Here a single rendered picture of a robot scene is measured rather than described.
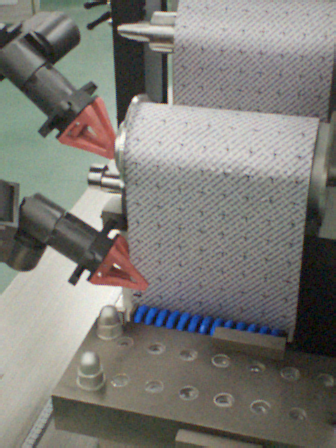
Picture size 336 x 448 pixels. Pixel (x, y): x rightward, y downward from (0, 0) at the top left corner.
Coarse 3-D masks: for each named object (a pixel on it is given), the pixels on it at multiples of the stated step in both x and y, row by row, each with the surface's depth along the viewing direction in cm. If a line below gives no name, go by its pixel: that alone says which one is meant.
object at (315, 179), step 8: (320, 128) 89; (328, 128) 89; (320, 136) 88; (320, 144) 88; (320, 152) 87; (312, 160) 87; (320, 160) 87; (312, 168) 87; (320, 168) 87; (312, 176) 87; (320, 176) 87; (312, 184) 88; (320, 184) 88; (312, 192) 88; (312, 200) 89; (312, 208) 91
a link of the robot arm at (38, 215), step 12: (36, 192) 100; (24, 204) 99; (36, 204) 99; (48, 204) 100; (24, 216) 99; (36, 216) 99; (48, 216) 99; (60, 216) 100; (24, 228) 100; (36, 228) 99; (48, 228) 99; (24, 240) 103; (36, 240) 103
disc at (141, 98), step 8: (136, 96) 95; (144, 96) 97; (136, 104) 94; (128, 112) 93; (128, 120) 92; (128, 128) 93; (120, 144) 91; (120, 152) 92; (120, 160) 92; (120, 168) 92; (120, 176) 93; (120, 184) 94
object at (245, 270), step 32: (128, 224) 98; (160, 224) 96; (192, 224) 95; (224, 224) 93; (256, 224) 92; (160, 256) 99; (192, 256) 97; (224, 256) 96; (256, 256) 94; (288, 256) 93; (160, 288) 102; (192, 288) 100; (224, 288) 99; (256, 288) 97; (288, 288) 96; (224, 320) 101; (256, 320) 100; (288, 320) 98
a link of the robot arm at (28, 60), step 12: (24, 36) 100; (36, 36) 101; (12, 48) 97; (24, 48) 98; (36, 48) 102; (48, 48) 101; (0, 60) 98; (12, 60) 97; (24, 60) 98; (36, 60) 98; (0, 72) 100; (12, 72) 98; (24, 72) 98; (36, 72) 99; (24, 84) 99
